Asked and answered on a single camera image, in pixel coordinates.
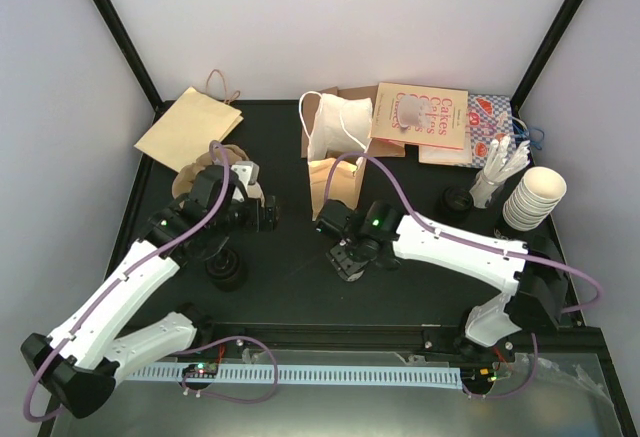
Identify stack of pulp cup carriers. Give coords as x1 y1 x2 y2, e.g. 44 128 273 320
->
171 144 250 198

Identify orange paper bag white handles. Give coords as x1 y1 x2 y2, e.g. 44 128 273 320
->
297 90 376 223

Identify stack of white paper cups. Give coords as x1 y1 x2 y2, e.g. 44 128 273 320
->
246 182 265 206

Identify single white paper cup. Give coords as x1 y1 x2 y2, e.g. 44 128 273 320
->
339 269 364 282

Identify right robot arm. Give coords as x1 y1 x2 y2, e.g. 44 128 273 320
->
315 200 568 360

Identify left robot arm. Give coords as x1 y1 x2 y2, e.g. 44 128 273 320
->
21 161 278 422

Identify stack of black cup lids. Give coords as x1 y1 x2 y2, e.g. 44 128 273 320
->
205 248 248 292

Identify brown flat paper bag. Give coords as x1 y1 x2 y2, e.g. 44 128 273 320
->
298 86 405 161

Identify yellow kraft paper bag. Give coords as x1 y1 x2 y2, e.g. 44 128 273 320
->
134 87 243 172

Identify cakes printed paper bag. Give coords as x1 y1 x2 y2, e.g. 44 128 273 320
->
370 82 469 150

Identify cup of white straws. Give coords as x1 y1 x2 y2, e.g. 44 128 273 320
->
469 136 530 209

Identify blue checkered paper bag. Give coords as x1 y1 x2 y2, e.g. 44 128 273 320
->
417 92 514 170

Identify stack of plain paper cups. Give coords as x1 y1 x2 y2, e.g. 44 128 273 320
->
502 166 567 231

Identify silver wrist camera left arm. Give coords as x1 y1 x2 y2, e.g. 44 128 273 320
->
231 161 259 191

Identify white slotted cable duct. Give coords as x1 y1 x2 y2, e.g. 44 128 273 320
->
127 362 462 390

